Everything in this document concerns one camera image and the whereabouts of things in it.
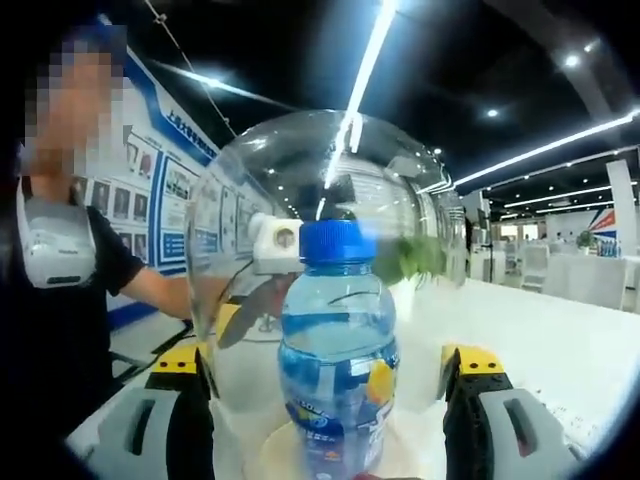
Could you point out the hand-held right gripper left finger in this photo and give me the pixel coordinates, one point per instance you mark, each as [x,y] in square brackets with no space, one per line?
[165,430]

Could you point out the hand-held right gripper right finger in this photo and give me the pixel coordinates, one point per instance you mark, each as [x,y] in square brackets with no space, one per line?
[500,430]

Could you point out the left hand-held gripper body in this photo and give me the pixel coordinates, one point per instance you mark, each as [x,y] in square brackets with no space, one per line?
[275,245]

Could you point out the clear glass dome cover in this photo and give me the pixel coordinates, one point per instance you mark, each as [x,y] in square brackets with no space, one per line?
[280,165]

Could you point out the blue-capped drink bottle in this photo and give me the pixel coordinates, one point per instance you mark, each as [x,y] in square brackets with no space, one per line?
[335,350]

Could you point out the round wooden base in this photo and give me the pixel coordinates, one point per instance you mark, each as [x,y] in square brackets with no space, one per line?
[275,455]

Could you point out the potted plant in white pot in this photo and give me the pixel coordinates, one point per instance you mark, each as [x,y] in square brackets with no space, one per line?
[412,265]

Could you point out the white office furniture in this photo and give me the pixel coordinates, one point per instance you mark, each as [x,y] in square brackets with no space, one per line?
[575,275]

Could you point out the bright ceiling light bar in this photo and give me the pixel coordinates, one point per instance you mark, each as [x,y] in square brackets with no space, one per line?
[365,80]

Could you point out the white chest-worn device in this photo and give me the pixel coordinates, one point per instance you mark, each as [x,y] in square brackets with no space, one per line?
[55,245]

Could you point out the blue and white wall poster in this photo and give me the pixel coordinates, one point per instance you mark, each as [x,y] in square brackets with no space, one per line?
[177,192]

